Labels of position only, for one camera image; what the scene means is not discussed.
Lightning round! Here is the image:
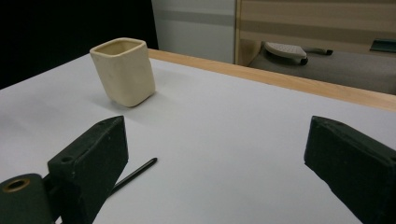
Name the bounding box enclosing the white cabinet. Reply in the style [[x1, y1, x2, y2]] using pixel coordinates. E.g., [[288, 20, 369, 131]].
[[150, 0, 236, 64]]

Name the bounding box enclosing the white table mat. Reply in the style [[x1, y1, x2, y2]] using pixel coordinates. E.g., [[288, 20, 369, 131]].
[[0, 53, 396, 224]]

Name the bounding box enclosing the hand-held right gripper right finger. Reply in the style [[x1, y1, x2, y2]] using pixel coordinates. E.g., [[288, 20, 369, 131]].
[[304, 116, 396, 224]]

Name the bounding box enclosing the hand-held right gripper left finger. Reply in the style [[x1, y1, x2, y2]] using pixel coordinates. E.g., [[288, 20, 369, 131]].
[[46, 115, 130, 224]]

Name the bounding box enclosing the grey office chair base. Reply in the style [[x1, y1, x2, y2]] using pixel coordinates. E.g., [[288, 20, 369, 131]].
[[262, 41, 334, 66]]

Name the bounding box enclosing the wooden desk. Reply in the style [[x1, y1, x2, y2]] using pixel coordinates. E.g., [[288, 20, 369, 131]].
[[233, 0, 396, 67]]

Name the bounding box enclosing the black pen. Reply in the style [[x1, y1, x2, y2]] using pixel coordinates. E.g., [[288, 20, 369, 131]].
[[111, 157, 159, 194]]

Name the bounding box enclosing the cream square cup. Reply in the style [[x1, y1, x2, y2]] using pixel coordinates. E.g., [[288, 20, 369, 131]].
[[89, 36, 157, 108]]

